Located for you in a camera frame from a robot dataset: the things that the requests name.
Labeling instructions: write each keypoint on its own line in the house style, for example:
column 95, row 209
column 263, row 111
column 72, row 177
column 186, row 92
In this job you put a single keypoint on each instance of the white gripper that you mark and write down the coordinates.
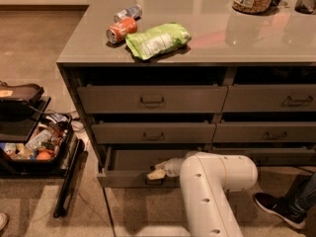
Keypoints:
column 173, row 168

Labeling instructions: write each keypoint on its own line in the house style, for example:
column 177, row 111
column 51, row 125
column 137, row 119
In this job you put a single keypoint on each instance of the grey drawer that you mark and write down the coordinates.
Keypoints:
column 151, row 99
column 265, row 131
column 153, row 132
column 270, row 98
column 129, row 168
column 297, row 156

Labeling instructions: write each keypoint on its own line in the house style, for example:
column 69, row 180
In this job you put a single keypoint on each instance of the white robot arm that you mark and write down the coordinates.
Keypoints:
column 205, row 178

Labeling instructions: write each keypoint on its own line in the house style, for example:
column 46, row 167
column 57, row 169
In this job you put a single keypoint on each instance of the grey drawer cabinet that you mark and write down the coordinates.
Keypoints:
column 181, row 74

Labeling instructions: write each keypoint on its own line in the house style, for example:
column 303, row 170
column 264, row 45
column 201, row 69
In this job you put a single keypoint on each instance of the orange fruit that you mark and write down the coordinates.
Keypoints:
column 43, row 156

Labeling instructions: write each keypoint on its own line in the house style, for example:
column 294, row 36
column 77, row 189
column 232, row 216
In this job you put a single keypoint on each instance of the black bin with groceries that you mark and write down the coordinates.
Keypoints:
column 52, row 135

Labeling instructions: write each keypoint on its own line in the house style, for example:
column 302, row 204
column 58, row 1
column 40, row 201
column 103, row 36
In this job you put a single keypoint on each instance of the green chip bag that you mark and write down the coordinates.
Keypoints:
column 158, row 40

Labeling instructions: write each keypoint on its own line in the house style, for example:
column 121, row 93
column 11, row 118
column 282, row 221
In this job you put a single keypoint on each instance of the black sneaker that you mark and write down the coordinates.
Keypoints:
column 278, row 206

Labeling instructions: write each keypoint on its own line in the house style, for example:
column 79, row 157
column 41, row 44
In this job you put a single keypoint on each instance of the orange soda can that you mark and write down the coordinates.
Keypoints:
column 118, row 31

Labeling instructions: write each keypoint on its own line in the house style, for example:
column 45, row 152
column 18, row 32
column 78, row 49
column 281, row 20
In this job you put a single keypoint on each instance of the blue jeans leg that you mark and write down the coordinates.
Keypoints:
column 304, row 198

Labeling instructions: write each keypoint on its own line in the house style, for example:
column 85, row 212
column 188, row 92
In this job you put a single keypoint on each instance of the brown leather bag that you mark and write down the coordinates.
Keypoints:
column 26, row 94

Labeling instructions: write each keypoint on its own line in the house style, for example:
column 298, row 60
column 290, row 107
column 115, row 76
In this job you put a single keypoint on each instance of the white shoe tip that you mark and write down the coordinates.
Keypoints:
column 3, row 220

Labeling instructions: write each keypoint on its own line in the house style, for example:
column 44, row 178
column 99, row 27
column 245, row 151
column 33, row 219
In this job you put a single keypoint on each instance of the dark glass object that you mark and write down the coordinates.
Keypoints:
column 305, row 6

